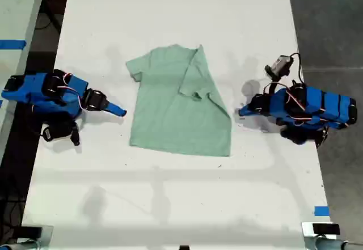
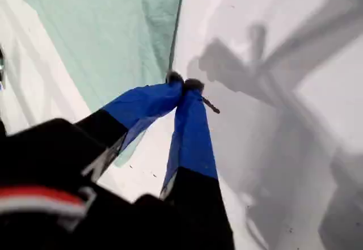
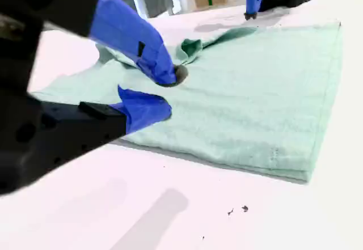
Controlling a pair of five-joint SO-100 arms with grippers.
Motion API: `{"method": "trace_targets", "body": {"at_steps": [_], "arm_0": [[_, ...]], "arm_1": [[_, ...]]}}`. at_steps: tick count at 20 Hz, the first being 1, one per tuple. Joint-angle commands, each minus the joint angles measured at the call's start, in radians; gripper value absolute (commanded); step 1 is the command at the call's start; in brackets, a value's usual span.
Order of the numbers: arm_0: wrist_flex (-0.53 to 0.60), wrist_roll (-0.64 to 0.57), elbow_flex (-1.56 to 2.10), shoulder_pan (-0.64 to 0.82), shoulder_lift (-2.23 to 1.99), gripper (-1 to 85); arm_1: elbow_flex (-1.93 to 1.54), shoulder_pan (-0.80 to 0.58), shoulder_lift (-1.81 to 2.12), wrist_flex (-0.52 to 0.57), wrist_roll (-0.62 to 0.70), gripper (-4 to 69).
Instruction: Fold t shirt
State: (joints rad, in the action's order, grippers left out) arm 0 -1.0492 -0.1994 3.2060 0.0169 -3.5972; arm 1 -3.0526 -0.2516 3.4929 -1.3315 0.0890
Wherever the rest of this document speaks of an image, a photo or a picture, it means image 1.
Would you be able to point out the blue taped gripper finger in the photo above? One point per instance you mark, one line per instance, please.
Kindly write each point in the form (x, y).
(114, 111)
(249, 109)
(114, 106)
(249, 114)

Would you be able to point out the grey gripper camera box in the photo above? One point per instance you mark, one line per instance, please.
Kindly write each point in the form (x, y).
(279, 65)

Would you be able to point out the small black edge clip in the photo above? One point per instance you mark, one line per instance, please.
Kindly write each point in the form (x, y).
(184, 247)

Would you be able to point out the pale green t-shirt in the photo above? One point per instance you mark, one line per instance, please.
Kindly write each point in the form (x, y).
(175, 119)

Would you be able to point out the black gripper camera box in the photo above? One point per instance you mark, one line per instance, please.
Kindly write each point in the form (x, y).
(56, 131)

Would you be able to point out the black camera stalk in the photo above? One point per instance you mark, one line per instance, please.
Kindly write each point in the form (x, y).
(272, 84)
(75, 136)

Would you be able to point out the long blue tape strip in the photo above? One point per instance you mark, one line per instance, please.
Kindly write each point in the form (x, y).
(12, 44)

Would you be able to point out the small black box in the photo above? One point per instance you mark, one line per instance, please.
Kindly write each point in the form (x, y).
(31, 231)
(325, 229)

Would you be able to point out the blue and black robot arm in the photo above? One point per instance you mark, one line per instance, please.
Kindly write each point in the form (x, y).
(31, 88)
(326, 102)

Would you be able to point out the metal table corner bracket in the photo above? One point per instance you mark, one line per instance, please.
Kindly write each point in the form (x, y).
(47, 235)
(307, 228)

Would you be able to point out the short blue tape piece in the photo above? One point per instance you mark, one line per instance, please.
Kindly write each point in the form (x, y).
(321, 211)

